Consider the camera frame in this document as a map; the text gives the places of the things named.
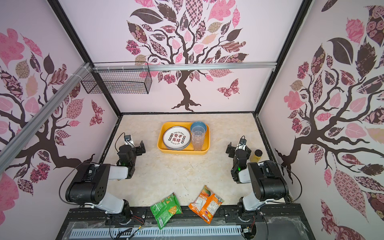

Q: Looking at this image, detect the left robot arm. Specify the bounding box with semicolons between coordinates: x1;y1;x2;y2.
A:
60;141;146;223

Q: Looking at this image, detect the yellow plastic bin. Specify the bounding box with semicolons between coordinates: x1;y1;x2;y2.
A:
157;122;210;155

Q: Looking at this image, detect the yellow juice bottle black cap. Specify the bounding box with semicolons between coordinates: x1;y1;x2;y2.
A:
250;149;263;163

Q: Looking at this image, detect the blue bowl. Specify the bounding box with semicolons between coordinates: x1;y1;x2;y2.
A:
190;121;207;132

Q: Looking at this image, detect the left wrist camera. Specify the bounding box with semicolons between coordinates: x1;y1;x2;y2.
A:
124;135;132;144

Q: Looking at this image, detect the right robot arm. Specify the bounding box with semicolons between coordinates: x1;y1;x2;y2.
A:
226;139;299;223

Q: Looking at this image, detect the aluminium rail left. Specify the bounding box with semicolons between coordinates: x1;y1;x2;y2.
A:
1;63;92;173

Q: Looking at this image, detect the green snack bag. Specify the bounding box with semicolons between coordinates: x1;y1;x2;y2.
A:
150;193;183;230

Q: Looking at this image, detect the white slotted cable duct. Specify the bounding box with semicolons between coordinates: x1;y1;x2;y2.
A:
64;226;242;240

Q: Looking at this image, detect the orange snack bag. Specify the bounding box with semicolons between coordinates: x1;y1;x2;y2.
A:
189;185;224;224

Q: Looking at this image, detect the aluminium rail back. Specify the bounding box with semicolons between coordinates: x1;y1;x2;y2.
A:
93;62;277;72

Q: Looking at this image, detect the aluminium rail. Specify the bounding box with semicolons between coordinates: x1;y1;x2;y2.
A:
93;62;277;72
1;63;92;173

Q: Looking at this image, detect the clear cup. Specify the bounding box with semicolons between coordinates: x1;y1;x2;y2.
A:
191;126;206;151

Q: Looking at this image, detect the black wire basket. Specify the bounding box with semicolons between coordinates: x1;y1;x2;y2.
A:
81;62;153;94

